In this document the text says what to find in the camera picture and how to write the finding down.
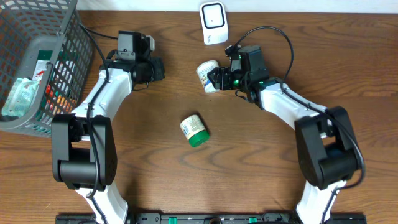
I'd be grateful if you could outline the white jar blue label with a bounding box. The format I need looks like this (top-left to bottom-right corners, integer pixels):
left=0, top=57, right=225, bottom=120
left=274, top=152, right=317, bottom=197
left=196, top=60, right=218, bottom=93

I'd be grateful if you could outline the green lid jar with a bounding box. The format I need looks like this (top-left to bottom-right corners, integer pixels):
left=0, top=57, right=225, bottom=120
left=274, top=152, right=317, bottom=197
left=180, top=114, right=210, bottom=147

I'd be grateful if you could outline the green white package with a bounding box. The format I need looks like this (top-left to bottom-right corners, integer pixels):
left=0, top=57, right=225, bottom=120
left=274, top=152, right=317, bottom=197
left=32, top=50, right=53, bottom=82

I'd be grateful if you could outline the pale green wipes packet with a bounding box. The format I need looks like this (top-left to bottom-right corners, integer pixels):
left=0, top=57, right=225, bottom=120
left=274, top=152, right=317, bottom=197
left=1, top=78, right=39, bottom=118

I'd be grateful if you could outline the red white small packet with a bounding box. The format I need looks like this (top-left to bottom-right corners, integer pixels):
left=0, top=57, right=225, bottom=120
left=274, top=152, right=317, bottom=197
left=34, top=70, right=44, bottom=78

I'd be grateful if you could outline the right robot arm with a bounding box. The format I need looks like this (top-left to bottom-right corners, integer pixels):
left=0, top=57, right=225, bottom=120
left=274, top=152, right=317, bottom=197
left=207, top=45, right=364, bottom=223

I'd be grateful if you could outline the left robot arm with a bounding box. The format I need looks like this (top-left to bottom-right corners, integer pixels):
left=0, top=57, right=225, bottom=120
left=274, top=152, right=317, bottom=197
left=51, top=31, right=165, bottom=223

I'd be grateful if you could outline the white barcode scanner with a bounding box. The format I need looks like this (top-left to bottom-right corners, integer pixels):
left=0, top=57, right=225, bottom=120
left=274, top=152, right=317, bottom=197
left=199, top=1, right=229, bottom=45

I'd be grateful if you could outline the grey plastic mesh basket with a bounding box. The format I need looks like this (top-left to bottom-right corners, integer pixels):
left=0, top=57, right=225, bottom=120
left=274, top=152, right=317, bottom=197
left=1, top=0, right=94, bottom=138

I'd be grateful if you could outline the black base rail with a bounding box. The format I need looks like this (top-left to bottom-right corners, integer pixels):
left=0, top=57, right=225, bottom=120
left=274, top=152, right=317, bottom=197
left=55, top=213, right=367, bottom=224

